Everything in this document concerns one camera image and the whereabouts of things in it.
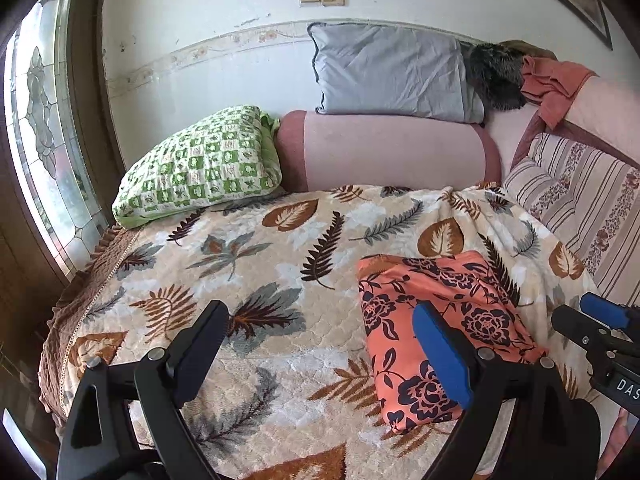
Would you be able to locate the stained glass window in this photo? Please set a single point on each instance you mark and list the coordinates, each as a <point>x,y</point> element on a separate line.
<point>44,141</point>

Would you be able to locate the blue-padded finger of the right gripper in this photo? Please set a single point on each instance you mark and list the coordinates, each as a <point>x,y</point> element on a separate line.
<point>612,315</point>

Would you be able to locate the person's right hand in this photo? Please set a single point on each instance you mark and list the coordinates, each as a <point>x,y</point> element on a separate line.
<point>618,437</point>

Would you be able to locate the black fluffy cushion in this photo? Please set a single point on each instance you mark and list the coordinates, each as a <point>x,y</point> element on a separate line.
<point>496,74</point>

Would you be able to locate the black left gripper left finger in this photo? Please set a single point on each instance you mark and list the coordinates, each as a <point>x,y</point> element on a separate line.
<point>125,421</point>

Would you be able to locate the pink quilted headboard cushion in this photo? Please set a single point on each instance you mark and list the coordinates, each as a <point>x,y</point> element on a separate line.
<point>603,115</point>

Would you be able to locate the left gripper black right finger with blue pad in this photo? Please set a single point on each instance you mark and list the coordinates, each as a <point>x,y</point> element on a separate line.
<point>549,435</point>

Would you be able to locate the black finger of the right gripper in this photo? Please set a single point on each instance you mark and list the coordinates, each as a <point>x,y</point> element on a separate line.
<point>576,327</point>

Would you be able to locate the orange floral garment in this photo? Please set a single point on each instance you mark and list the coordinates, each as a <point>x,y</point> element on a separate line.
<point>466,293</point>

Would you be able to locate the grey pillow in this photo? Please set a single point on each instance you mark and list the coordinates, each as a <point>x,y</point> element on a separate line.
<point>375,69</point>

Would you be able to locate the striped floral pillow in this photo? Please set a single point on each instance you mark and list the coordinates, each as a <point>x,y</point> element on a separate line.
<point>589,200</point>

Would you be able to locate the rust orange cloth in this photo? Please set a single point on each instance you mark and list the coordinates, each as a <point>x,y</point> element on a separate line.
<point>552,85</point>

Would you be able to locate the pink cylindrical bolster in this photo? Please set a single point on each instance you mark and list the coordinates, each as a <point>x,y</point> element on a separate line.
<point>319,152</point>

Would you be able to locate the green white patterned pillow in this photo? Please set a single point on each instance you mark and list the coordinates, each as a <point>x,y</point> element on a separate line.
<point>226,156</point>

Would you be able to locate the beige leaf-pattern quilt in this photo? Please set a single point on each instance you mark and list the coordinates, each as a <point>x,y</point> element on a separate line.
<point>291,393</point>

